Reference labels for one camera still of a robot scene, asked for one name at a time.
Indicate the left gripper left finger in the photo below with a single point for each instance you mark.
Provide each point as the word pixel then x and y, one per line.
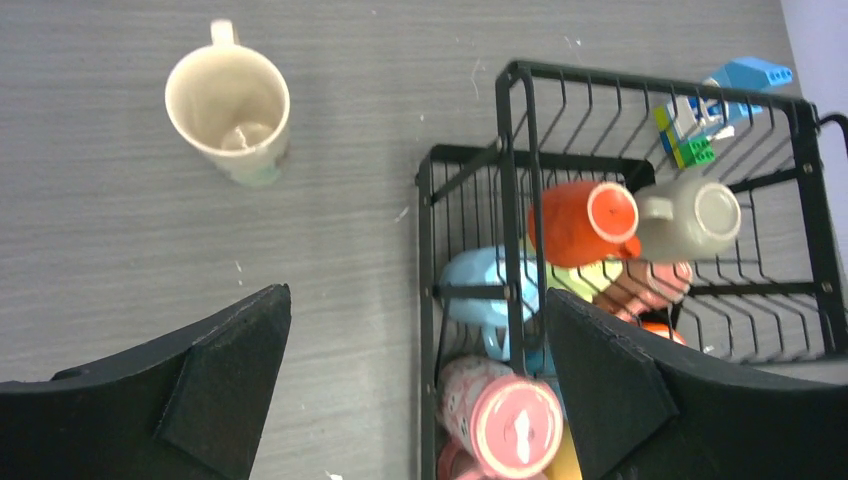
pixel 190 404

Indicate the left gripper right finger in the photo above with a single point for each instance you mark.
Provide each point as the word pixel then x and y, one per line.
pixel 641 406

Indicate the cream floral tall mug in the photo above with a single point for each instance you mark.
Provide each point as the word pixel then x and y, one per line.
pixel 233 106

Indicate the yellow mug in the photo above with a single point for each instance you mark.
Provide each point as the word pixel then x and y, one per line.
pixel 565 464

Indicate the pink faceted mug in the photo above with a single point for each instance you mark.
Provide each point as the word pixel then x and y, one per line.
pixel 455 462

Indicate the orange mug front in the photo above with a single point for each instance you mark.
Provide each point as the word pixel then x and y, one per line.
pixel 664 330

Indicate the blue mug front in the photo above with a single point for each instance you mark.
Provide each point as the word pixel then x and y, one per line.
pixel 539 362

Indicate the pink round mug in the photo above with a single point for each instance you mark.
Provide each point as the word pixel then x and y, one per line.
pixel 510 426

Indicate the salmon pink mug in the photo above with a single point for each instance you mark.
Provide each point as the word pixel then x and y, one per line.
pixel 645 286

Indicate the light green mug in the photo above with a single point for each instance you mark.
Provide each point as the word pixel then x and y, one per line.
pixel 586 281

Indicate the orange mug on shelf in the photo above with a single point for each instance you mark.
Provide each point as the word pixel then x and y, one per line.
pixel 578 223

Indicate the grey mug on shelf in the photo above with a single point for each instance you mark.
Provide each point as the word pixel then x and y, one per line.
pixel 693 218

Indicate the light blue mug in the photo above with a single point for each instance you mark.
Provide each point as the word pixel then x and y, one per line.
pixel 475 292

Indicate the toy block building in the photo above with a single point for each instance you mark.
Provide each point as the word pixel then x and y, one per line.
pixel 688 125

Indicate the black wire dish rack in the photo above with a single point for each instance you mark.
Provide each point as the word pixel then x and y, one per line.
pixel 775 301

